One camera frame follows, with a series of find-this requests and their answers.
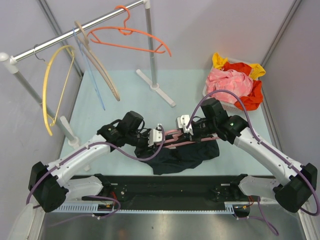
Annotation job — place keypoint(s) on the white laundry basket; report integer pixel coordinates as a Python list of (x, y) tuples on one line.
[(238, 77)]

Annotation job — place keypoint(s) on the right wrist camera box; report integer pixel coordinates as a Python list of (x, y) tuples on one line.
[(182, 123)]

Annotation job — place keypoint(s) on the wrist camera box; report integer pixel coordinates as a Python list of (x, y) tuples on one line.
[(156, 136), (182, 123)]

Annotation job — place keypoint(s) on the red orange garment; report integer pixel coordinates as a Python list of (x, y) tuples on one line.
[(255, 98)]

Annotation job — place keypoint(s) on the white cable duct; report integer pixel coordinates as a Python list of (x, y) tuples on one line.
[(101, 209)]

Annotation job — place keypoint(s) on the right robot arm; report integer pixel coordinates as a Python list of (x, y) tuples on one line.
[(293, 184)]

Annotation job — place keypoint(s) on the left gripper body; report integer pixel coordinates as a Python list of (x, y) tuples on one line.
[(142, 143)]

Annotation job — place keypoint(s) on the yellow hanger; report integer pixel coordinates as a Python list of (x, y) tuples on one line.
[(51, 121)]

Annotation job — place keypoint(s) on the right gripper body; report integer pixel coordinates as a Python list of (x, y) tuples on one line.
[(203, 128)]

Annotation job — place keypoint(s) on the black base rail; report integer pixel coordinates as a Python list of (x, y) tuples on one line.
[(173, 193)]

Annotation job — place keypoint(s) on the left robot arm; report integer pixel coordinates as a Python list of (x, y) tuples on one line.
[(52, 184)]

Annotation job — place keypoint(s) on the dark navy shorts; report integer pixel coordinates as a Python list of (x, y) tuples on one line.
[(178, 159)]

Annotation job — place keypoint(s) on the clothes rack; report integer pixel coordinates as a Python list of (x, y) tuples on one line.
[(10, 63)]

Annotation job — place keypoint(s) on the yellow garment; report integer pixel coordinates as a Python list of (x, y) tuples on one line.
[(252, 70)]

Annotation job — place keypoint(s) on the pink garment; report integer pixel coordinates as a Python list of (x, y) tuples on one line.
[(230, 80)]

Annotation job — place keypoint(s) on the orange hanger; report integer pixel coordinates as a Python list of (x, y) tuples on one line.
[(124, 30)]

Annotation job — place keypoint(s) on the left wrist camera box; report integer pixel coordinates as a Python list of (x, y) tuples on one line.
[(156, 136)]

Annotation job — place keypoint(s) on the blue wire hanger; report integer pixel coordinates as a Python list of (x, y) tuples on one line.
[(88, 67)]

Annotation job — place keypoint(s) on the beige hanger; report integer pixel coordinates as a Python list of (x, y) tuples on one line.
[(88, 52)]

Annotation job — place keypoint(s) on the pink hanger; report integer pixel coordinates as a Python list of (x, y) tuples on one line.
[(176, 138)]

